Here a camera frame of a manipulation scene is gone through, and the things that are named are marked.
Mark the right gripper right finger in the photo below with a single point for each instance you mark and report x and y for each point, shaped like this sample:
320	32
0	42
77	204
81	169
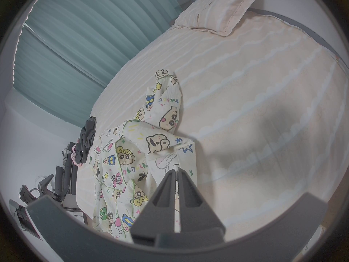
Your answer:
196	211

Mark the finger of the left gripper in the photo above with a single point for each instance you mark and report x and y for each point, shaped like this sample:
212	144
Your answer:
62	194
47	184

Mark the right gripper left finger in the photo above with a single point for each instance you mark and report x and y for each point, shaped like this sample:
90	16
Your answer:
160	209

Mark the white printed pyjama top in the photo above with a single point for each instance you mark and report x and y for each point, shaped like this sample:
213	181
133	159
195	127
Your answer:
128	157

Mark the pile of clothes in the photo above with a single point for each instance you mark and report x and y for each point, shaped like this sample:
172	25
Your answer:
87	140

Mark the bed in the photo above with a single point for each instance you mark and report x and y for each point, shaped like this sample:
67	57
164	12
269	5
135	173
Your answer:
245	91

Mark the white round woven basket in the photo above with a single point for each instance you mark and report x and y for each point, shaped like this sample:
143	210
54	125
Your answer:
45	181

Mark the black slatted furniture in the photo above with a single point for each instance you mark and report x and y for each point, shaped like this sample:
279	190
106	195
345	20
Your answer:
68	170

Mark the blue-green curtain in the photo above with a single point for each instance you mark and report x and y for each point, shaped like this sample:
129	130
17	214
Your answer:
109	29
54	83

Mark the cream pillow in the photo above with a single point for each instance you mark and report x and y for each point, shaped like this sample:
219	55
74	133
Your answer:
218	9

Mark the grey bedside table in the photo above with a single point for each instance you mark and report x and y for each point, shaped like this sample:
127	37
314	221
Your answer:
186	0

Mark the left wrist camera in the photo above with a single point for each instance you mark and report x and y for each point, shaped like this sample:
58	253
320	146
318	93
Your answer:
26	193

